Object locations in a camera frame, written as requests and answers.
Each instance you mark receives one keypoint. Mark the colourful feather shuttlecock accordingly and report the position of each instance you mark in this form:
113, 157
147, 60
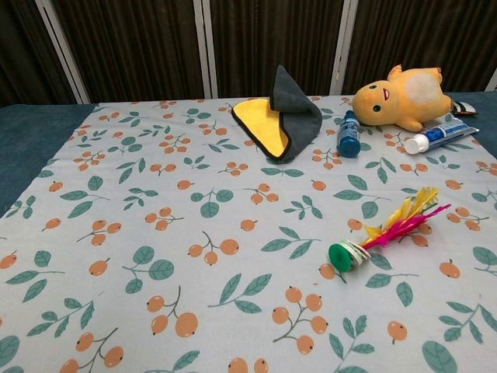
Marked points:
345, 254

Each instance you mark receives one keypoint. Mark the white floral fruit-print tablecloth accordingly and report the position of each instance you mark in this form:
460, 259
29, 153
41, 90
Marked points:
217, 248

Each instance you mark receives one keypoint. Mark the grey and yellow cloth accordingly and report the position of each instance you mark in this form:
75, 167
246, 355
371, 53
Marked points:
287, 128

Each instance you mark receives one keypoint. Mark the blue small bottle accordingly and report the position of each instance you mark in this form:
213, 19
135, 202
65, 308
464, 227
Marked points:
348, 136

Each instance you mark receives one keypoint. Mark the yellow plush toy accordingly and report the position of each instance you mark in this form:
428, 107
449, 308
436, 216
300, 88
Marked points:
404, 105

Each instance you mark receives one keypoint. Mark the white and blue toothpaste tube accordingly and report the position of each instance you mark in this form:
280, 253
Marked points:
438, 136

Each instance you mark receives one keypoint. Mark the black and white small packet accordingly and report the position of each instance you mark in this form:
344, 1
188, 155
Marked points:
464, 108

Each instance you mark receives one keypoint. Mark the white screen frame post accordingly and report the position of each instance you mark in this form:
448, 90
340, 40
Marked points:
492, 83
207, 48
62, 50
343, 46

